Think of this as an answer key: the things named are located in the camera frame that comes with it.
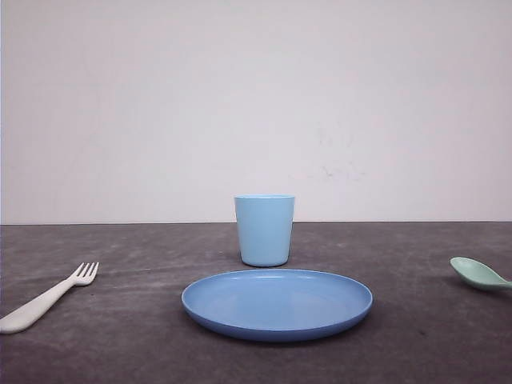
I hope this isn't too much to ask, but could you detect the light blue plastic cup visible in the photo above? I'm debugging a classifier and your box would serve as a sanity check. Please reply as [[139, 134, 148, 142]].
[[234, 194, 294, 267]]

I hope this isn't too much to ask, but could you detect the mint green plastic spoon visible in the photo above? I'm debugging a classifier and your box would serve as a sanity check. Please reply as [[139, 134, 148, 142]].
[[450, 257, 511, 290]]

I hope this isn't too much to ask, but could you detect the white plastic fork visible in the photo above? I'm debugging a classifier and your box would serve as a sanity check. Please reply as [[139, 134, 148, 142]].
[[1, 262, 100, 334]]

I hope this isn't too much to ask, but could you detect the blue plastic plate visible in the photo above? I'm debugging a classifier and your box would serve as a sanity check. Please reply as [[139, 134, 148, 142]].
[[182, 269, 374, 342]]

